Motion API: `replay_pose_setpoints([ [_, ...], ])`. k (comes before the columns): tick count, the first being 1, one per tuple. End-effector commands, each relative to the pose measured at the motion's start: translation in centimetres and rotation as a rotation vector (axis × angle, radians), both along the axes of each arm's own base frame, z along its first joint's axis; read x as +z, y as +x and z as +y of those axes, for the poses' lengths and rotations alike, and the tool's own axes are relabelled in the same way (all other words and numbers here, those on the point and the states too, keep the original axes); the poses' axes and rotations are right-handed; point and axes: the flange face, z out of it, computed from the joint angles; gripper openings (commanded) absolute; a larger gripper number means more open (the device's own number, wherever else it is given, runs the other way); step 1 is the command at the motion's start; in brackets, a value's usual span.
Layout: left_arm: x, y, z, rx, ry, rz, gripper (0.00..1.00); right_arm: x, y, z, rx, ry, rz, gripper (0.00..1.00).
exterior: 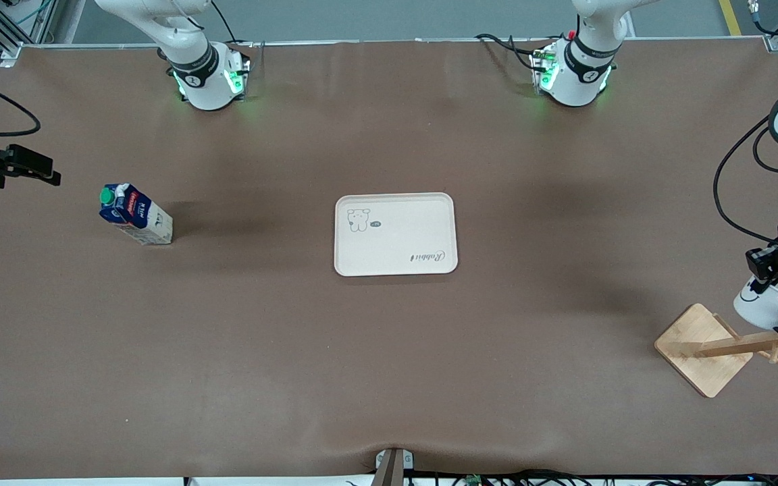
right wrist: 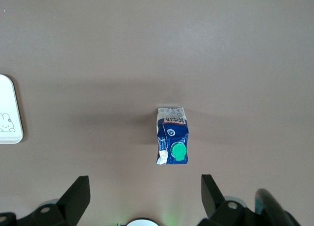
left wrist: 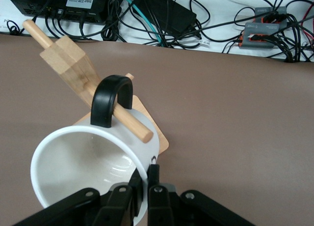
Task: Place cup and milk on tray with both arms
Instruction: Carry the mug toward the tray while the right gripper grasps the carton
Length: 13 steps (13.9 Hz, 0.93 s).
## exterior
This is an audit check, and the white cup black handle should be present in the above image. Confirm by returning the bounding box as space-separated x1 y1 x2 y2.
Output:
733 273 778 338

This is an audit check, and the blue milk carton green cap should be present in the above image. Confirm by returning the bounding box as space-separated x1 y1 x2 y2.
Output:
99 182 174 246

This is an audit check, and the white rabbit print tray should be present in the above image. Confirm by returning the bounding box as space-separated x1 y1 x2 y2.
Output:
334 192 459 277

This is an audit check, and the wooden mug rack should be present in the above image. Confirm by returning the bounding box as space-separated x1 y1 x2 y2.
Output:
654 294 778 399

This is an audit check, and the brown table cover sheet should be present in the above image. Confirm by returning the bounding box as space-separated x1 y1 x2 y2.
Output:
0 37 778 481

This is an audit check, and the black right arm base cable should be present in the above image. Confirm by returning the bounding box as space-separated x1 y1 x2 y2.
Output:
210 0 258 48

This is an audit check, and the black arm base cable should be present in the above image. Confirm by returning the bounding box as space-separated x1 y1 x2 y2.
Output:
210 0 258 48
475 34 569 72

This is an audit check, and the black left arm base cable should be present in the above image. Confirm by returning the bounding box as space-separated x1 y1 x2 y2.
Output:
475 34 569 72

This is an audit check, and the grey camera post clamp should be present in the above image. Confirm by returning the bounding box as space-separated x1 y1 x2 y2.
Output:
374 447 415 486

